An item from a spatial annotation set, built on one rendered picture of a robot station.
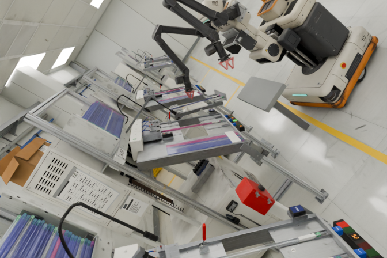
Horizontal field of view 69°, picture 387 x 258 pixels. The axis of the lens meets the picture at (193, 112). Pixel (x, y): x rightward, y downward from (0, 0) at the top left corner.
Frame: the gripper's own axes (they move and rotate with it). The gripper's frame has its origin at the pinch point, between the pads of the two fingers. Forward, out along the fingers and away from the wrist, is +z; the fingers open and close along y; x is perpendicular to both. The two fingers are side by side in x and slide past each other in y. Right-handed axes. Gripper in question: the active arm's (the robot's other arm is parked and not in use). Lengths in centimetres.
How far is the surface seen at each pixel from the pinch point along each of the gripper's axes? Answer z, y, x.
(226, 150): 25, 80, 2
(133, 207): 47, 75, -63
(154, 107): 12, -66, -32
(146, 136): 11, 47, -45
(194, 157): 24, 79, -18
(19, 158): -3, 74, -117
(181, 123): 17.9, 11.8, -14.5
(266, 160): 39, 84, 26
